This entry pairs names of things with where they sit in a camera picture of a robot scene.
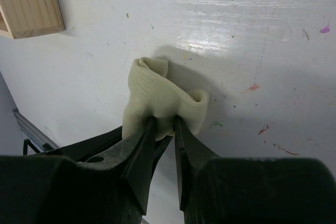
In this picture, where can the wooden compartment sock tray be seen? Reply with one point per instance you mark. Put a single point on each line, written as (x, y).
(30, 18)

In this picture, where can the aluminium rail frame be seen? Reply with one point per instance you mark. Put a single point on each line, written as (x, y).
(35, 141)

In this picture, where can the pale green ankle sock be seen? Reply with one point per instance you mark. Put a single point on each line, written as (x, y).
(153, 94)

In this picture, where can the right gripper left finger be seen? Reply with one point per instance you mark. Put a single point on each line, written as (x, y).
(108, 185)

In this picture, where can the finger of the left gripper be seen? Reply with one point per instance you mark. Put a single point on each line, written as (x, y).
(110, 140)

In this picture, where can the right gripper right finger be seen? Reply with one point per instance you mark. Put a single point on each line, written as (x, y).
(214, 189)

